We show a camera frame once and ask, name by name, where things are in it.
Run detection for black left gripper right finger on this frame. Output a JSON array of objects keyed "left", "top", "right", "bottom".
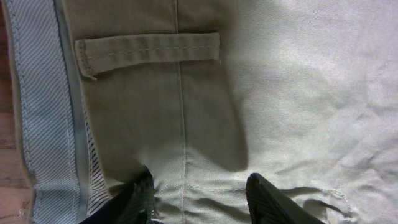
[{"left": 246, "top": 173, "right": 323, "bottom": 224}]

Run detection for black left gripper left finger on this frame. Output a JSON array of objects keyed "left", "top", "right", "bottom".
[{"left": 80, "top": 171, "right": 154, "bottom": 224}]

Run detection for khaki green shorts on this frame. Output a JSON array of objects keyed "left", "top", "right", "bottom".
[{"left": 2, "top": 0, "right": 397, "bottom": 223}]

